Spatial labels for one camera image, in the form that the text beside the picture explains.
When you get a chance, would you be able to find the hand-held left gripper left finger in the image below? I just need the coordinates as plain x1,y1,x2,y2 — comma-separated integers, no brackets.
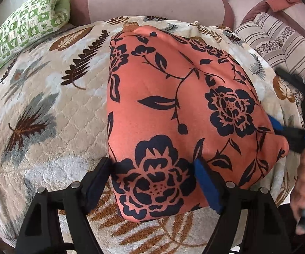
16,157,112,254

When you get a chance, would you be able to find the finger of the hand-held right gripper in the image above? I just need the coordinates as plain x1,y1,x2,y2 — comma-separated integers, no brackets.
267,115,305,154
275,67,305,93

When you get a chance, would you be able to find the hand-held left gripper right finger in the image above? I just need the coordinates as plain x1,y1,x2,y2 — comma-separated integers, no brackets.
194,158,292,254

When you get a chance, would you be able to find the orange floral cloth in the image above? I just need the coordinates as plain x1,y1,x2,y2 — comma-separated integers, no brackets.
106,26,290,222

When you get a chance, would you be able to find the person's right hand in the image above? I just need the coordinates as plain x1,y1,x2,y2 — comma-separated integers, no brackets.
290,150,305,227

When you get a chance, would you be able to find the striped beige cushion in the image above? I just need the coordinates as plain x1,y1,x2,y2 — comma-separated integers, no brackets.
233,12,305,85

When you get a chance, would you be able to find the beige leaf print blanket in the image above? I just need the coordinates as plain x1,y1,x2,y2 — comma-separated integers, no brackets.
0,16,305,248

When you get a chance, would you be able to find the pink sofa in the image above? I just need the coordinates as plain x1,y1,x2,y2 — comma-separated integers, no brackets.
69,0,305,48

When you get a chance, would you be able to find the green patterned pillow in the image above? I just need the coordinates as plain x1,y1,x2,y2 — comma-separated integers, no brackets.
0,0,78,85

